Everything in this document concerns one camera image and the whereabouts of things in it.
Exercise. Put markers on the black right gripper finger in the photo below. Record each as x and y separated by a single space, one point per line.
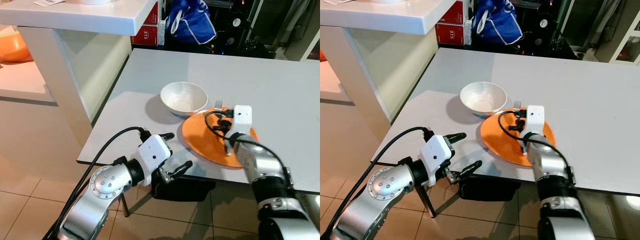
513 127
519 135
224 137
218 129

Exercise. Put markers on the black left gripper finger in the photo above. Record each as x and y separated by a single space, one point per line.
456 136
167 136
181 169
467 170

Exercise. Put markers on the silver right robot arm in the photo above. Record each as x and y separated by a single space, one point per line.
270 186
555 186

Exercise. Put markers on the orange plate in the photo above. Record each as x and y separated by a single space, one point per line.
202 141
500 141

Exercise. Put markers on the black box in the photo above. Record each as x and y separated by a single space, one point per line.
487 191
182 190

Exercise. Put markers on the black table leg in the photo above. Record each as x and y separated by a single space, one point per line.
125 205
428 201

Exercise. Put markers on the white ceramic bowl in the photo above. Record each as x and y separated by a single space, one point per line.
183 98
483 98

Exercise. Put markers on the red box white print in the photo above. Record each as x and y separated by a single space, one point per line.
450 34
145 35

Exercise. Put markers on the black electronics rack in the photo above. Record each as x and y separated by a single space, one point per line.
250 25
555 25

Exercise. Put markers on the blue fabric bag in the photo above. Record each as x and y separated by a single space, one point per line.
192 22
497 22

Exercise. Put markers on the white low cabinet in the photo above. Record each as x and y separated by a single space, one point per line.
22 80
330 82

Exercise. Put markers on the red cardboard box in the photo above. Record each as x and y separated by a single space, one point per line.
454 12
153 14

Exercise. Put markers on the white shelf unit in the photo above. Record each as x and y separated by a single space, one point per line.
625 45

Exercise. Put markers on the white raised bar counter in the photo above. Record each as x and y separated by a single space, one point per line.
370 20
75 20

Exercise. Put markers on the white round container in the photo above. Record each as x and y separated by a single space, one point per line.
387 1
95 1

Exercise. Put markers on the white paper slip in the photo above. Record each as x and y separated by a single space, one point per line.
48 2
337 1

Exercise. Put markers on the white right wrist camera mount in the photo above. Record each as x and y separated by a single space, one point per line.
243 118
535 118

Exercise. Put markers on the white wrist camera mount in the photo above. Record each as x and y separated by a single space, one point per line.
154 152
535 118
436 151
243 118

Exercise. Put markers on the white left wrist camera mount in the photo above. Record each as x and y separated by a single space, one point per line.
154 152
436 151

